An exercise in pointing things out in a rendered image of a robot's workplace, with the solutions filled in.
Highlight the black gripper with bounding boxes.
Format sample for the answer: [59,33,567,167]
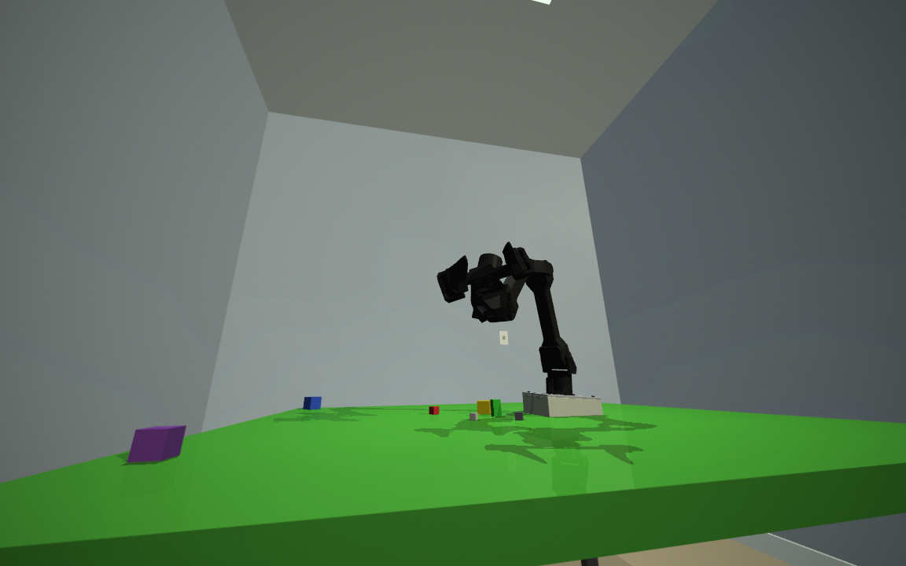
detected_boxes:
[437,242,535,303]

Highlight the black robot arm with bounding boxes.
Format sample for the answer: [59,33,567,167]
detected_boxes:
[471,253,576,395]

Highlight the purple block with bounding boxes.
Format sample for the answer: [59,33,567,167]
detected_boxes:
[127,426,186,462]

